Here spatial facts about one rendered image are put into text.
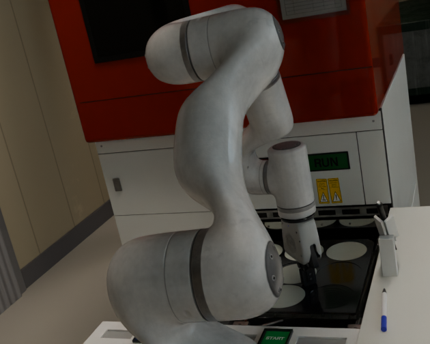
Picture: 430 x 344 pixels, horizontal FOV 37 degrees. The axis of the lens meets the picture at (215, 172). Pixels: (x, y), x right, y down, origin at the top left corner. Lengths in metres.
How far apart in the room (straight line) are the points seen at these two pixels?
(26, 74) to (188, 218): 2.55
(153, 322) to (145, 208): 1.09
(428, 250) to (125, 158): 0.88
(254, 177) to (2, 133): 2.77
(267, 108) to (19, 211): 2.99
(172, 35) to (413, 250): 0.74
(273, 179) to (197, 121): 0.50
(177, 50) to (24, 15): 3.34
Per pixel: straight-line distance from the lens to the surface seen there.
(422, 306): 1.28
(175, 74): 1.04
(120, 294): 0.84
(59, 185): 4.39
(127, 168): 1.88
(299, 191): 1.38
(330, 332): 1.23
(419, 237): 1.53
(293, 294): 1.49
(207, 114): 0.91
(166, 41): 1.04
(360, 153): 1.65
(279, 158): 1.36
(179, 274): 0.80
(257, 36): 0.97
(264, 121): 1.26
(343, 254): 1.63
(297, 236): 1.42
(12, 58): 4.17
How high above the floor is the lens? 1.64
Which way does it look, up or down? 18 degrees down
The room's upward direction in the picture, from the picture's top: 12 degrees counter-clockwise
